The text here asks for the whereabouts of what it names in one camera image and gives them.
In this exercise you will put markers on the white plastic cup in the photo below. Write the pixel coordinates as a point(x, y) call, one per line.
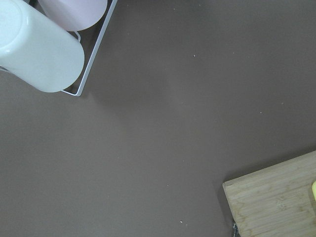
point(37, 50)

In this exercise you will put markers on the white wire cup rack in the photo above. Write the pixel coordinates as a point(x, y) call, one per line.
point(90, 39)

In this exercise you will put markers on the metal hook on board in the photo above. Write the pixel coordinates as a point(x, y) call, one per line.
point(235, 230)

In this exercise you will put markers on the yellow peeler on board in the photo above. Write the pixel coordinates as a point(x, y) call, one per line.
point(314, 189)

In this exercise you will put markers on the pink plastic cup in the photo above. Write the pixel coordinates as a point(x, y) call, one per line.
point(74, 15)

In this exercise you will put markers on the bamboo cutting board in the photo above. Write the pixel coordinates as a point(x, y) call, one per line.
point(276, 201)

